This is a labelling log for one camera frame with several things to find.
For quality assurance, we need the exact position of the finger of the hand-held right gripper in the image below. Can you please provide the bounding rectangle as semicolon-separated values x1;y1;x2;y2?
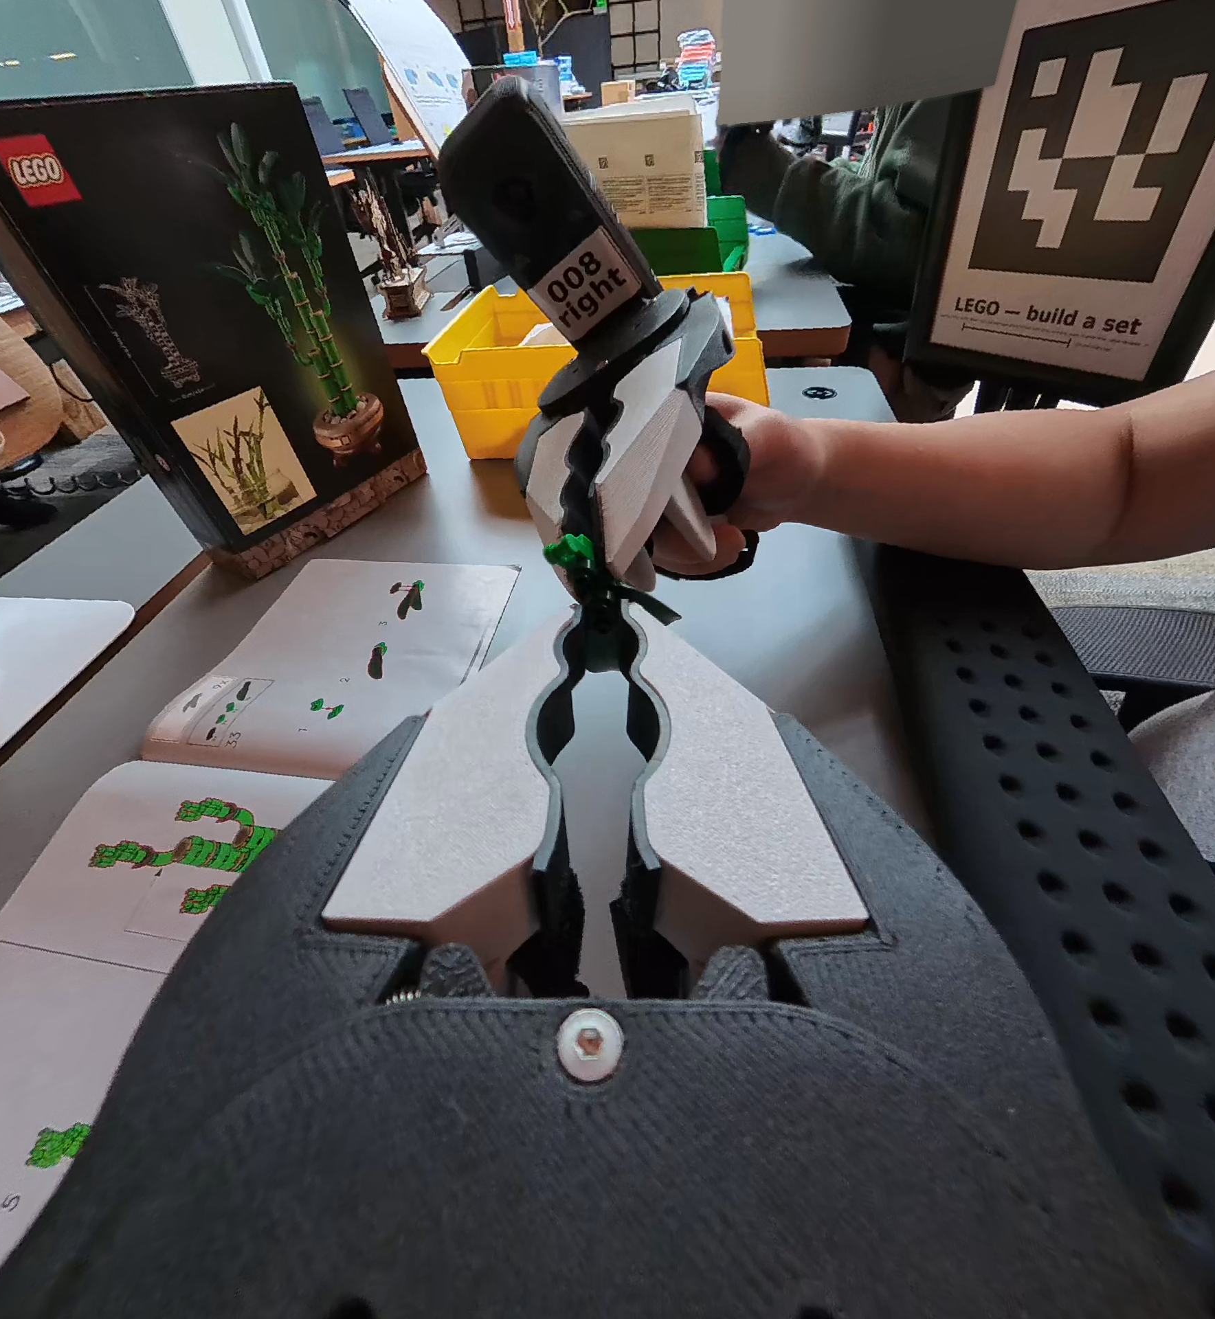
515;396;614;561
590;353;716;593

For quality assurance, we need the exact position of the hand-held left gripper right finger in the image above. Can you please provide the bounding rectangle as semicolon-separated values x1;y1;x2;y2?
618;603;872;999

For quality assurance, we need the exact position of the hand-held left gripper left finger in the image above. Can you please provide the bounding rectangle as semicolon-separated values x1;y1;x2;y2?
322;605;584;999

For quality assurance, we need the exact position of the dark green lego leaf piece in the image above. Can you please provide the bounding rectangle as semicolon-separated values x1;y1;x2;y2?
564;556;683;672

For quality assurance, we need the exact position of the person's right forearm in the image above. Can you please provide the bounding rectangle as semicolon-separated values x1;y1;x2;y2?
825;351;1215;573

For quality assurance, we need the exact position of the brown lego model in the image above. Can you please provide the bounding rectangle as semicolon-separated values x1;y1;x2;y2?
355;169;434;321

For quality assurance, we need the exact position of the lego instruction booklet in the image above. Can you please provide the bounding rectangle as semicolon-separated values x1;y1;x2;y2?
0;556;521;1319

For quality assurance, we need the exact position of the black lego set box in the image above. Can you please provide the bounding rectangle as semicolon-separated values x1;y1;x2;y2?
0;82;428;579

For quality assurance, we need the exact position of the person's right hand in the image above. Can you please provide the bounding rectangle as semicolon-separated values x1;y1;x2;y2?
651;394;827;577

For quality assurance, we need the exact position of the yellow plastic bin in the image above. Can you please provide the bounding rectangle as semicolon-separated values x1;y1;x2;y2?
422;270;771;461

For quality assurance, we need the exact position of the white printed carton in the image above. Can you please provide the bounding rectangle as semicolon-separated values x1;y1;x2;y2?
564;96;708;230

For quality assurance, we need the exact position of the white curved poster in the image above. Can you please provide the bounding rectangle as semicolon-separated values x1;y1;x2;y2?
347;0;470;155

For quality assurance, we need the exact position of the green plastic bin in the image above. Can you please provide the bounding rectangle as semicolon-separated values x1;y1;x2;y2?
624;149;754;278

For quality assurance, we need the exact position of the black perforated chair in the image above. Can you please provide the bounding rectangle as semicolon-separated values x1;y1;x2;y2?
854;540;1215;1319

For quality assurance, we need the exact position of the black framed tag sign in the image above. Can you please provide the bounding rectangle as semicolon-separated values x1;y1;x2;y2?
906;0;1215;408

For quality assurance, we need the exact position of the grey printed sweatshirt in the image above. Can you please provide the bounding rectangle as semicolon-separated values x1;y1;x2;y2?
1128;658;1215;897

